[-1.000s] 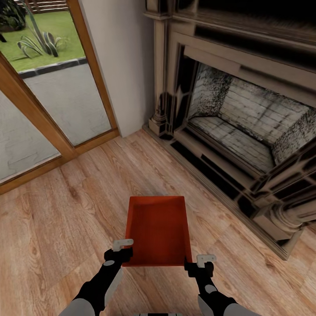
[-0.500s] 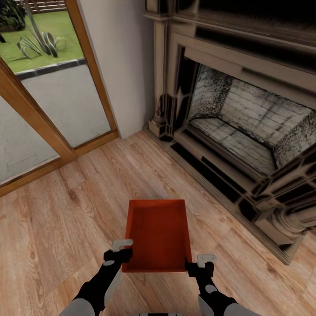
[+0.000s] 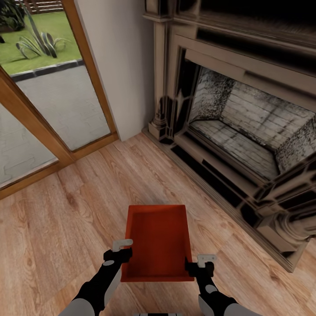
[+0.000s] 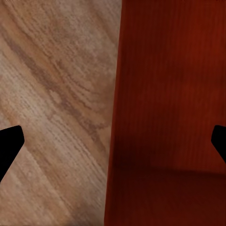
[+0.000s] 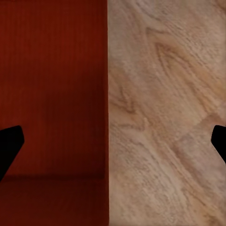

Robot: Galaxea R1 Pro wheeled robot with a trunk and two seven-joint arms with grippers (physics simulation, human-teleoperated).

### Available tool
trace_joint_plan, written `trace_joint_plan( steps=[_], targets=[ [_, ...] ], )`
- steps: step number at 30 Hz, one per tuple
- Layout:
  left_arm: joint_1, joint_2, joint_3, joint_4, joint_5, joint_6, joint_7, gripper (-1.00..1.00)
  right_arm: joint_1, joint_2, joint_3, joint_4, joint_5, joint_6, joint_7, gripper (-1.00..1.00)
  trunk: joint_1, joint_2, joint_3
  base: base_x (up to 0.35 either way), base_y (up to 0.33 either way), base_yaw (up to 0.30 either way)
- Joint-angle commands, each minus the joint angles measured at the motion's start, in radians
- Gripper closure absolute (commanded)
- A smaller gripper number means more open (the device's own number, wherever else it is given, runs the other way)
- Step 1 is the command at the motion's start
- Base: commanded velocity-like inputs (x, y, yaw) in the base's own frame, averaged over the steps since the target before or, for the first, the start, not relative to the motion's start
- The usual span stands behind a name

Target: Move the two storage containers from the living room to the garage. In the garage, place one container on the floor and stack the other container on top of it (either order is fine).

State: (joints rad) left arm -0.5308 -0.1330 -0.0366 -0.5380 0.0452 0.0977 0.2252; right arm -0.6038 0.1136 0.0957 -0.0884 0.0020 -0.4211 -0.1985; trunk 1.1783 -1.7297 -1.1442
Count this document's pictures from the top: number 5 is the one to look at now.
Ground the storage box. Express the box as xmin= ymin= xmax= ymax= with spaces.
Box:
xmin=0 ymin=0 xmax=109 ymax=226

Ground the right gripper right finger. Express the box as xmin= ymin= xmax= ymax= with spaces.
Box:
xmin=211 ymin=125 xmax=226 ymax=163

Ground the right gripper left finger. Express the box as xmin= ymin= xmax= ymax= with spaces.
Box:
xmin=0 ymin=125 xmax=24 ymax=182

